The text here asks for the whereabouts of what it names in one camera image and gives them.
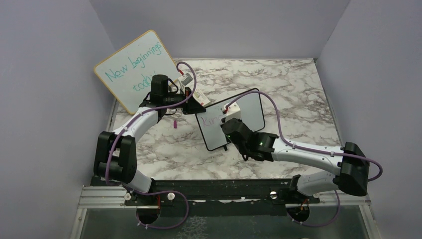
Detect black metal base rail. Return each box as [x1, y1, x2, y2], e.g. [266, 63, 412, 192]
[91, 178, 357, 219]

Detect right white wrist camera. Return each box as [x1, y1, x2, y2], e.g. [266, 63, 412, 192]
[221, 102, 241, 123]

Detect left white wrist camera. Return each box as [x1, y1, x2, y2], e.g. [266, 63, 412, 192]
[177, 73, 193, 94]

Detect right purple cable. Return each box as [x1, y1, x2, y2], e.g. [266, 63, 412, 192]
[224, 90, 384, 228]

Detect wood-framed whiteboard with writing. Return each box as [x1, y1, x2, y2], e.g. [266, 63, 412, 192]
[94, 30, 181, 115]

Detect small green white box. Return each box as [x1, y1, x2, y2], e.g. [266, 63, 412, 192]
[193, 90, 211, 107]

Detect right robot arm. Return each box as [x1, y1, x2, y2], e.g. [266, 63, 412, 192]
[221, 119, 369, 203]

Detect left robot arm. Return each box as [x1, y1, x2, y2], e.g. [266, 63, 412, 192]
[93, 74, 206, 205]

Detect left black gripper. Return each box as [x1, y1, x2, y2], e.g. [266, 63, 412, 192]
[164, 87, 206, 115]

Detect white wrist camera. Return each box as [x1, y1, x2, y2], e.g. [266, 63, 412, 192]
[177, 73, 193, 94]
[221, 102, 241, 123]

